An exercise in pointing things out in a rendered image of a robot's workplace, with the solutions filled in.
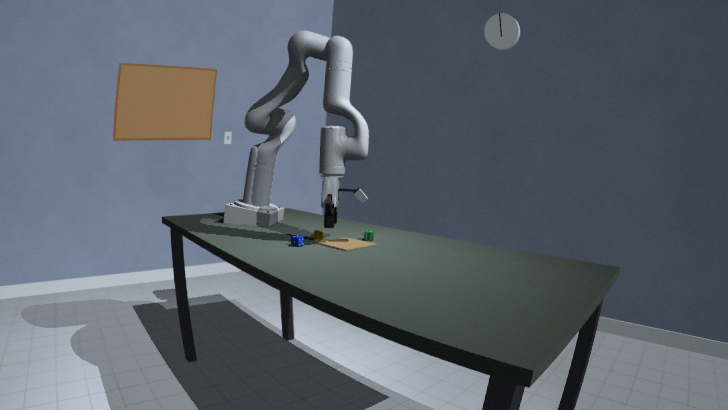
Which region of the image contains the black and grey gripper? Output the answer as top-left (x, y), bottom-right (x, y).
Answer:
top-left (320, 175), bottom-right (343, 228)

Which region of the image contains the tan flat mat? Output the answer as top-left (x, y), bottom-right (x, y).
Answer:
top-left (315, 238), bottom-right (378, 251)

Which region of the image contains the blue die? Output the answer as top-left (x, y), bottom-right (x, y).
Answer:
top-left (291, 235), bottom-right (304, 247)

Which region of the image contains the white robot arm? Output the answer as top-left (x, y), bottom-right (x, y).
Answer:
top-left (235, 31), bottom-right (369, 211)

